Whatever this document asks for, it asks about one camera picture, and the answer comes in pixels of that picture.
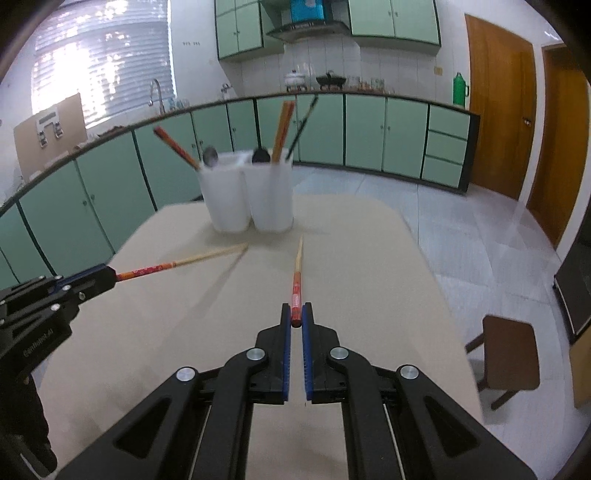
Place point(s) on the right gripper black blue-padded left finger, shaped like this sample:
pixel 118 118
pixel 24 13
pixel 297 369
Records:
pixel 195 425

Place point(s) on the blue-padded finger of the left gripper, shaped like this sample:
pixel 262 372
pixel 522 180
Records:
pixel 89 275

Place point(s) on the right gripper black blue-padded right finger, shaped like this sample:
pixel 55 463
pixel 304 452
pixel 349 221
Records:
pixel 399 424

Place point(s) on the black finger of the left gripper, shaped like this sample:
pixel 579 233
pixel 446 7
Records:
pixel 89 291

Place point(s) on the red bamboo chopstick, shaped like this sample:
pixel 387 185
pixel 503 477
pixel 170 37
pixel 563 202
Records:
pixel 174 150
pixel 234 249

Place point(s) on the red-handled bamboo chopstick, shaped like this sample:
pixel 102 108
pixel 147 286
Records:
pixel 295 308

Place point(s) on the black red-handled chopstick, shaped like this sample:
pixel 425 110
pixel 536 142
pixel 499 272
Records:
pixel 300 129

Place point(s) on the green lower kitchen cabinets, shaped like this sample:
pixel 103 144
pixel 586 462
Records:
pixel 83 209

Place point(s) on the brown wooden stool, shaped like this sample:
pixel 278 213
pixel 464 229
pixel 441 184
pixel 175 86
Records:
pixel 511 360

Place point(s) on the brown cardboard box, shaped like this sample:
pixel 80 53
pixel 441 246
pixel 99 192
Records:
pixel 48 135

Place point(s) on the silver metal spoon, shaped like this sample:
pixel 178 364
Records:
pixel 210 156

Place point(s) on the white twin utensil holder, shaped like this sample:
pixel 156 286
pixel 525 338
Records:
pixel 239 193

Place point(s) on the chrome sink faucet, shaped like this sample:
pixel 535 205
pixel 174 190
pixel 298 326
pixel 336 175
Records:
pixel 155 96

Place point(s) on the black ladle spoon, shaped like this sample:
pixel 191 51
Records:
pixel 261 155

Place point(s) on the window blinds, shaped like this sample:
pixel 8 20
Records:
pixel 107 51

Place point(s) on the white cooking pot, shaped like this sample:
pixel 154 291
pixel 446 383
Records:
pixel 295 81

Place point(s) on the wooden door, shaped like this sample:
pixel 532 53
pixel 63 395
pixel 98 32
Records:
pixel 564 145
pixel 504 95

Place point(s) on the black wok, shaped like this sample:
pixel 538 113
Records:
pixel 330 81

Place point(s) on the black range hood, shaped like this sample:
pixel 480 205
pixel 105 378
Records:
pixel 293 21

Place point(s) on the green thermos bottle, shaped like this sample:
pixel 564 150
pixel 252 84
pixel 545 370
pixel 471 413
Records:
pixel 461 90

